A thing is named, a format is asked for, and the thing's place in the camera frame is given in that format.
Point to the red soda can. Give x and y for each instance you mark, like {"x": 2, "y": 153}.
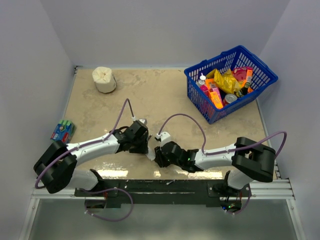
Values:
{"x": 229, "y": 99}

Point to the blue plastic basket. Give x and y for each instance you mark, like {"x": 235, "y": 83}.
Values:
{"x": 235, "y": 57}

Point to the orange box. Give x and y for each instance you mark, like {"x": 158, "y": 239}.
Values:
{"x": 214, "y": 93}

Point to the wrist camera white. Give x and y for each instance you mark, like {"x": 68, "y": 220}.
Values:
{"x": 163, "y": 137}
{"x": 143, "y": 121}

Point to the white bottle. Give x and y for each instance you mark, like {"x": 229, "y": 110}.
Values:
{"x": 201, "y": 80}

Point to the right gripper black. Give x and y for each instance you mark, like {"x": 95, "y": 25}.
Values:
{"x": 159, "y": 157}

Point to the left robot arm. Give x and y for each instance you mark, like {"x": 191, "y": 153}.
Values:
{"x": 57, "y": 170}

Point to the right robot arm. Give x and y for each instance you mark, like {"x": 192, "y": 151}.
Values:
{"x": 253, "y": 161}

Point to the yellow snack bag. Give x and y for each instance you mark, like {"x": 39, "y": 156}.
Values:
{"x": 226, "y": 82}

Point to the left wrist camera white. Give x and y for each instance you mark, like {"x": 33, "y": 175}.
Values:
{"x": 143, "y": 121}

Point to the dark glass bottle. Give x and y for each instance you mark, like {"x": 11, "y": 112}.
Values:
{"x": 244, "y": 90}

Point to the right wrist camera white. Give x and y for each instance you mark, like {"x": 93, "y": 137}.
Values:
{"x": 163, "y": 137}

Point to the battery multipack blue green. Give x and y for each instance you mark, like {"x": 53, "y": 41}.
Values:
{"x": 63, "y": 131}

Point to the white tissue roll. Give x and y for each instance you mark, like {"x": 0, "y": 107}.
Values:
{"x": 104, "y": 79}

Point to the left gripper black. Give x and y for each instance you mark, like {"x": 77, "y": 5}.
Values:
{"x": 143, "y": 149}

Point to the black base frame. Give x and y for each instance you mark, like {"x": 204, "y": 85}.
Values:
{"x": 210, "y": 193}

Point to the orange tall carton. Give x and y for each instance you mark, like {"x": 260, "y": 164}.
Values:
{"x": 249, "y": 74}

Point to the white remote control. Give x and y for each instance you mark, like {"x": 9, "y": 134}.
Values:
{"x": 151, "y": 155}

